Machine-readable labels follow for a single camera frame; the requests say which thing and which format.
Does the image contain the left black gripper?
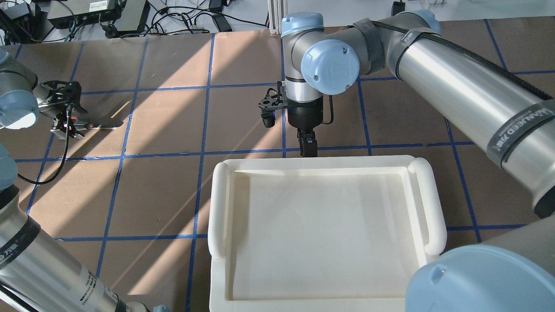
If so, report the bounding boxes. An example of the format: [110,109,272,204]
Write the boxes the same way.
[34,84,58,119]

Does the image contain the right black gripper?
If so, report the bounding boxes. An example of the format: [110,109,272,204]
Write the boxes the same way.
[288,101,323,157]

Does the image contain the grey orange scissors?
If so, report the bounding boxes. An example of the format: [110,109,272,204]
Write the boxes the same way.
[73,123,121,131]

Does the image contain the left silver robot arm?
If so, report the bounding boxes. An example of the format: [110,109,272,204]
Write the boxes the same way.
[0,51,149,312]

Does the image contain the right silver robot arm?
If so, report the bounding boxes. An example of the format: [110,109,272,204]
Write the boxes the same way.
[281,10,554,312]

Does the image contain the white plastic tray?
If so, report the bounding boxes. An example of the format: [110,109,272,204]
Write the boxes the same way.
[207,155,447,312]

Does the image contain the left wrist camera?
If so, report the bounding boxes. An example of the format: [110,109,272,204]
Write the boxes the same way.
[41,80,90,140]

